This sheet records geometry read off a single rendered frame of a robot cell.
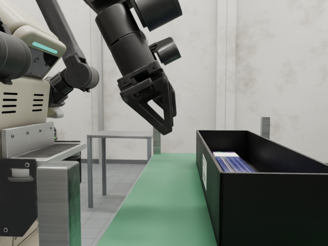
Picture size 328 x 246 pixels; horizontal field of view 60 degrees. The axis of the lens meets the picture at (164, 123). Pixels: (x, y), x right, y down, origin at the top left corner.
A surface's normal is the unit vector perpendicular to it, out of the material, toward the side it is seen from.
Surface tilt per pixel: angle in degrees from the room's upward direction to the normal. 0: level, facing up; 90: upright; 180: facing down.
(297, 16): 90
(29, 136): 90
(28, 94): 98
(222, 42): 90
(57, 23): 89
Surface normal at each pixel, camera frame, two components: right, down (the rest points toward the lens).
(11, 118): 0.99, 0.14
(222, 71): -0.08, 0.07
